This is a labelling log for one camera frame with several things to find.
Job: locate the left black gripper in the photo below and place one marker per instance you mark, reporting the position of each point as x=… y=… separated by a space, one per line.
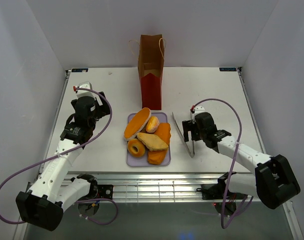
x=103 y=109

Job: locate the orange loaf bread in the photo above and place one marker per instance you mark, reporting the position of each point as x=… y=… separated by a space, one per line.
x=164 y=133

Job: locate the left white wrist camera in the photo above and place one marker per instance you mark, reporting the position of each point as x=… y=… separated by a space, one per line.
x=81 y=90

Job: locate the aluminium frame rail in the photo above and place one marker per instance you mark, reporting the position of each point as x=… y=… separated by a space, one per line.
x=168 y=207

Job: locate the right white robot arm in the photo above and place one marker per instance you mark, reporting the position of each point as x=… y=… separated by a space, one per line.
x=272 y=179

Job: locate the small round sugared bun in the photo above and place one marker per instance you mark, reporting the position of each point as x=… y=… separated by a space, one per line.
x=152 y=124

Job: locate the ring donut bread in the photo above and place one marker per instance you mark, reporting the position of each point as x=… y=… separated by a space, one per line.
x=136 y=148

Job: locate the blue label sticker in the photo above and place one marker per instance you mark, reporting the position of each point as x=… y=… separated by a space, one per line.
x=79 y=70
x=227 y=69

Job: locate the tan bread slice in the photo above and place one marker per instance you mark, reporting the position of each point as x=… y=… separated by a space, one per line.
x=152 y=141

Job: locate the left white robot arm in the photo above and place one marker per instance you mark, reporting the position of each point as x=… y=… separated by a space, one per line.
x=44 y=203

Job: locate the lilac plastic tray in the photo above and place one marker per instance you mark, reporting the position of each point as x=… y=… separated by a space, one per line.
x=143 y=161

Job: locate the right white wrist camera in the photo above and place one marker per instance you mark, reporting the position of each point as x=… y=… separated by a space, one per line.
x=196 y=110

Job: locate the long oval orange bread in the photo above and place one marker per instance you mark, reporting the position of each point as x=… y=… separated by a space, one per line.
x=137 y=123

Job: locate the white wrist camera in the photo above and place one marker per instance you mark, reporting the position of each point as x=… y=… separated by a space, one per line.
x=81 y=90
x=196 y=110

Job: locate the red brown paper bag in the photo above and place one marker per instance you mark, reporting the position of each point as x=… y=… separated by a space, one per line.
x=151 y=59

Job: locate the right blue label sticker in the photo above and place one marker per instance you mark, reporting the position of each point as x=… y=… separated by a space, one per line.
x=227 y=69

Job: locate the left blue label sticker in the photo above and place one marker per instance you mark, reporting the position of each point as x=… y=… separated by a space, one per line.
x=79 y=70

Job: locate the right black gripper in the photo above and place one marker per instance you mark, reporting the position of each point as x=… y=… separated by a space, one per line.
x=188 y=126

